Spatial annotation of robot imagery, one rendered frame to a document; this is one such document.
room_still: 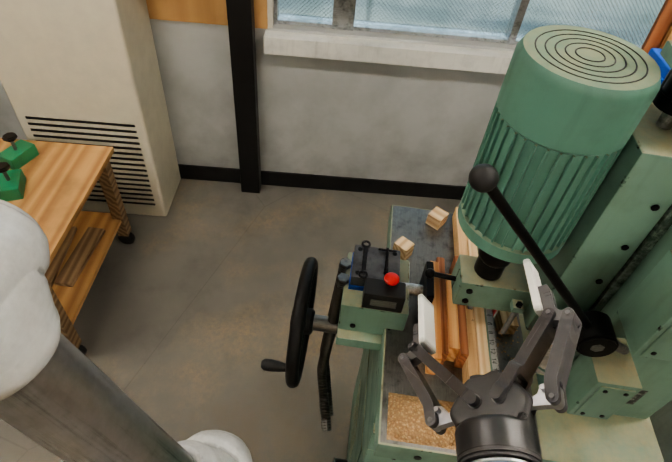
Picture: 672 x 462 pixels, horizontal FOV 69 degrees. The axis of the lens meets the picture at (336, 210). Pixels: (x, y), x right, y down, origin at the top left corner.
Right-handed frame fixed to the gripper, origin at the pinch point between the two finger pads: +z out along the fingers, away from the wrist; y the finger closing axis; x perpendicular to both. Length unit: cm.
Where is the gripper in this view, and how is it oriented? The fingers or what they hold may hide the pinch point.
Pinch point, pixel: (476, 291)
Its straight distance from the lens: 62.1
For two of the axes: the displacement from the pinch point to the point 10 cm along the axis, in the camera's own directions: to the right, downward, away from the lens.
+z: 1.0, -6.8, 7.2
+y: 8.0, -3.7, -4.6
